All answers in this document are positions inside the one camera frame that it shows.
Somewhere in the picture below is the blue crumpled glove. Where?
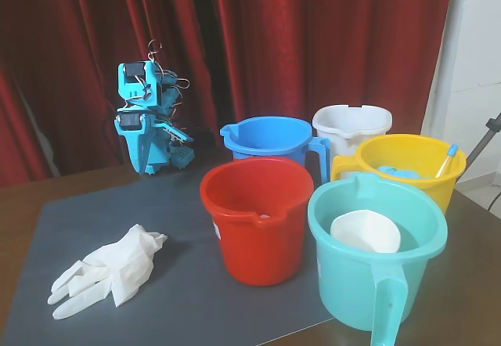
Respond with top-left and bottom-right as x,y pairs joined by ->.
377,164 -> 431,179

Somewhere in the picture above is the blue-capped test tube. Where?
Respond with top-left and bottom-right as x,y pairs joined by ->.
434,144 -> 460,178

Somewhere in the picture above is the white plastic bucket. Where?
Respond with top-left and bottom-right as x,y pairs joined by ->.
312,104 -> 393,181

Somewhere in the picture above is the white latex glove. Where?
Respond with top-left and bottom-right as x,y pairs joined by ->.
47,223 -> 168,320

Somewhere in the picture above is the white bowl-shaped mask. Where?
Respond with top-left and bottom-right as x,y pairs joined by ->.
330,209 -> 402,254

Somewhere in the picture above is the blue plastic bucket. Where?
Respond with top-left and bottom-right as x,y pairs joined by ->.
219,116 -> 332,186

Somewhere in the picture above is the red curtain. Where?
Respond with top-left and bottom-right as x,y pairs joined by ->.
0,0 -> 457,189

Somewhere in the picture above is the yellow plastic bucket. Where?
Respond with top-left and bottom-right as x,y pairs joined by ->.
330,134 -> 468,216

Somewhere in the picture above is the teal plastic bucket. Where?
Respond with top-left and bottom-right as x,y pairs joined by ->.
307,172 -> 449,346

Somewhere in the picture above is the grey tripod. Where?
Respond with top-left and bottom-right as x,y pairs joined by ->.
465,111 -> 501,167

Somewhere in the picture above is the dark grey mat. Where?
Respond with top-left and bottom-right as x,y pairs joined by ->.
0,164 -> 337,346

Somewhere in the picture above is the red plastic bucket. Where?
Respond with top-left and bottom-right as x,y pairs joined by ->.
199,156 -> 315,287

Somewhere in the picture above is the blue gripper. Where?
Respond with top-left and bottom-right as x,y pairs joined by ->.
114,105 -> 195,175

